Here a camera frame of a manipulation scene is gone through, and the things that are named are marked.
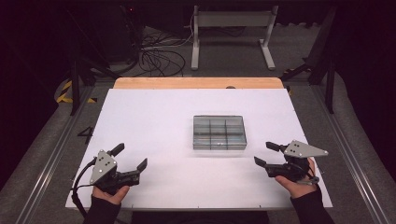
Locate grey metal stand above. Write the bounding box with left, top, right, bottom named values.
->
left=190, top=5, right=279, bottom=71

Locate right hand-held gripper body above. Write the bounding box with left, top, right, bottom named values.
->
left=264, top=140, right=330, bottom=183

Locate yellow black floor tape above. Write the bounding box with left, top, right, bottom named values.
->
left=55, top=79, right=98, bottom=105

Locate smoky clear compartment box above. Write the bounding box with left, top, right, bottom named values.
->
left=192, top=115, right=248, bottom=151

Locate person's right hand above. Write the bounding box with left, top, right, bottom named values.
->
left=275, top=157, right=319, bottom=200

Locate dark equipment with red light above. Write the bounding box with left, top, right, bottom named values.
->
left=102, top=3, right=145, bottom=63

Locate wooden table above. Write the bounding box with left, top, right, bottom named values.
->
left=113, top=77, right=285, bottom=91

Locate white floor cable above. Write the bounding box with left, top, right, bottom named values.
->
left=141, top=15, right=195, bottom=51

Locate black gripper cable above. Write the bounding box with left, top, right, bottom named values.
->
left=71, top=157, right=98, bottom=218

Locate black floor cable bundle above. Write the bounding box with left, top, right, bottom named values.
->
left=136, top=31, right=188, bottom=77

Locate aluminium floor rail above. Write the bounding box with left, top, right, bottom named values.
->
left=15, top=85, right=94, bottom=224
left=311, top=83, right=390, bottom=224

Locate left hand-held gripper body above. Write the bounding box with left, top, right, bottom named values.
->
left=89, top=149, right=140, bottom=196

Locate black metal stand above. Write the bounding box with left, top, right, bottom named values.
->
left=66, top=8, right=120, bottom=117
left=279, top=6, right=338, bottom=115

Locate person's left hand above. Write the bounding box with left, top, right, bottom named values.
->
left=92, top=185, right=131, bottom=205

